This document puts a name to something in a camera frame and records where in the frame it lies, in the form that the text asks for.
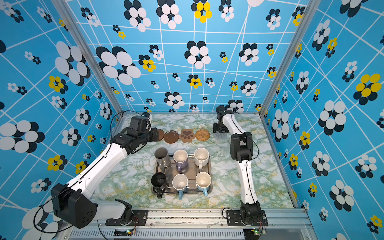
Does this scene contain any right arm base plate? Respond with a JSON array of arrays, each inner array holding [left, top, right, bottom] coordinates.
[[224, 210, 269, 228]]

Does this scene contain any black mug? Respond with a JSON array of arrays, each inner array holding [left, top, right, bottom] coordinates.
[[151, 172, 167, 199]]

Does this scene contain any purple ceramic mug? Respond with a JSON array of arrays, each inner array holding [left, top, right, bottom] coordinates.
[[173, 150, 189, 173]]

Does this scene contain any white ceramic mug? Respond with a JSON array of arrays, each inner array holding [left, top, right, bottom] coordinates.
[[194, 148, 210, 170]]

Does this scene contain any plain brown round coaster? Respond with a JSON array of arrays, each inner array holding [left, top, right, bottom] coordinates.
[[157, 129, 165, 142]]

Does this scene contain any paw print cork coaster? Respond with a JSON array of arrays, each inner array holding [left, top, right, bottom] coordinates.
[[179, 129, 196, 143]]

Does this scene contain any blue handled cream mug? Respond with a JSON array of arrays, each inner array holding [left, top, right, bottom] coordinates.
[[196, 172, 212, 197]]

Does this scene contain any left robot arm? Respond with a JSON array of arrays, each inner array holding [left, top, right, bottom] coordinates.
[[51, 113, 159, 229]]

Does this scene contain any aluminium corner post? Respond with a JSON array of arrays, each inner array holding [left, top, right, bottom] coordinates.
[[259, 0, 321, 117], [52, 1, 123, 113]]

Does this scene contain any aluminium front rail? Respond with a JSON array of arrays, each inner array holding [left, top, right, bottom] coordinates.
[[56, 209, 317, 240]]

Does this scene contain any stainless steel cup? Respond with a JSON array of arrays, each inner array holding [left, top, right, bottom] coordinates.
[[154, 148, 171, 170]]

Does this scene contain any aluminium corner post left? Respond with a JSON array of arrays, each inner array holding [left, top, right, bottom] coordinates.
[[52, 1, 123, 113]]

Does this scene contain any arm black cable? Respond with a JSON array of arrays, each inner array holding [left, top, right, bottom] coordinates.
[[32, 110, 148, 240], [221, 109, 269, 240]]

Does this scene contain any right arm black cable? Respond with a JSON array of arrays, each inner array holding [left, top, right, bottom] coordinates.
[[221, 109, 269, 240]]

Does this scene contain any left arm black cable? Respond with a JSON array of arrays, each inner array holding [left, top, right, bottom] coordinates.
[[32, 110, 148, 240]]

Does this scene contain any light blue mug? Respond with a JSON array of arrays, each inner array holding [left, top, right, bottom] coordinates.
[[172, 174, 189, 200]]

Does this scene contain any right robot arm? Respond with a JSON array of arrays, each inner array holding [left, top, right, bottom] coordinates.
[[213, 105, 262, 225]]

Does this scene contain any scratched brown round coaster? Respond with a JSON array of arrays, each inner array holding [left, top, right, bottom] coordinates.
[[164, 130, 179, 144]]

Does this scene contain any rattan wicker round coaster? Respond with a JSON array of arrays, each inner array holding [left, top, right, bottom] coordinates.
[[195, 129, 210, 142]]

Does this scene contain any grey woven round coaster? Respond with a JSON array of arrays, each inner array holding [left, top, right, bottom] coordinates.
[[214, 133, 231, 140]]

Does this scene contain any aluminium corner post right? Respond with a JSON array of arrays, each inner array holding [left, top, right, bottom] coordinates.
[[259, 0, 321, 117]]

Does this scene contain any metal serving tray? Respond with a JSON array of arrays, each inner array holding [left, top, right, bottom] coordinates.
[[152, 155, 213, 198]]

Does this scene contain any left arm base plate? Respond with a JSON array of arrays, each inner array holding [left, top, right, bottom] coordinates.
[[105, 210, 149, 227]]

